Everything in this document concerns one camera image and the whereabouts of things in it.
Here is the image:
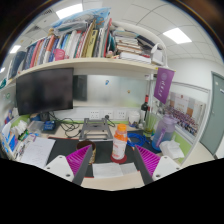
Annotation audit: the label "dark blue mouse pad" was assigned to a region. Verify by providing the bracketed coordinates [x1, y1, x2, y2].
[143, 141, 164, 155]

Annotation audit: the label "blue desk calculator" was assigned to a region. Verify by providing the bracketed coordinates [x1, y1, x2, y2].
[43, 120, 57, 132]

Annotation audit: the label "orange-capped drink bottle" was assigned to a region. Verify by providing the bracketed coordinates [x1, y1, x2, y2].
[111, 123, 129, 161]

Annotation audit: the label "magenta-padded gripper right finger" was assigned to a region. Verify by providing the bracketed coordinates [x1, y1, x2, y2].
[133, 144, 183, 186]

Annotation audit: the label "black desk mat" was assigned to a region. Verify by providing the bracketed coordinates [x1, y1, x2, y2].
[46, 137, 158, 178]

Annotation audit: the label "group photo poster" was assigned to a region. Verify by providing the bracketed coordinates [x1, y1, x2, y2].
[165, 91, 207, 138]

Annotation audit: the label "clear plastic box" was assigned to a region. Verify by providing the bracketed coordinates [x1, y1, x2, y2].
[28, 120, 46, 134]

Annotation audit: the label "flat round red coaster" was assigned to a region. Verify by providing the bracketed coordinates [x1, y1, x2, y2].
[110, 152, 128, 165]

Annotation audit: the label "black tangled cables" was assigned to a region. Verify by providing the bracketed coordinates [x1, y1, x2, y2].
[49, 111, 83, 138]

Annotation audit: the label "grey-green door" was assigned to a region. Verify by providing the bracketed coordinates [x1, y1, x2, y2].
[199, 71, 224, 158]

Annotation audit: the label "green drinking glass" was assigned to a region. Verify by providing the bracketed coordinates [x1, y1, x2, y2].
[143, 113, 159, 138]

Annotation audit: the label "grey metal laptop stand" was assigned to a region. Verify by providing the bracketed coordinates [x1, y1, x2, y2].
[78, 117, 114, 142]

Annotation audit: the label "white wall power outlet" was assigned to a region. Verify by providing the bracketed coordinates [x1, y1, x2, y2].
[88, 109, 101, 120]
[116, 109, 128, 120]
[103, 109, 115, 120]

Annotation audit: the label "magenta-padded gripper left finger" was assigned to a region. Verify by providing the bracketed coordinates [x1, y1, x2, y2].
[44, 144, 94, 187]

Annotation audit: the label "white shelf with books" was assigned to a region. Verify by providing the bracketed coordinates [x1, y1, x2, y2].
[6, 7, 168, 81]

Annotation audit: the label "white lidded jar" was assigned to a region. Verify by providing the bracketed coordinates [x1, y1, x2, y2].
[128, 110, 141, 126]

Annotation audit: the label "open white notebook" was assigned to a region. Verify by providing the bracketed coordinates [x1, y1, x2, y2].
[19, 136, 57, 169]

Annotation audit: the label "purple hanging banner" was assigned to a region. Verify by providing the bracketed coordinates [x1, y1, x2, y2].
[153, 67, 176, 105]

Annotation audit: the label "black computer monitor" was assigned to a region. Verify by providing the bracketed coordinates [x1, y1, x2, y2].
[15, 67, 75, 121]

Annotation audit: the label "purple translucent water bottle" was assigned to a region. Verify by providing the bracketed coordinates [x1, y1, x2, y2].
[151, 114, 178, 152]

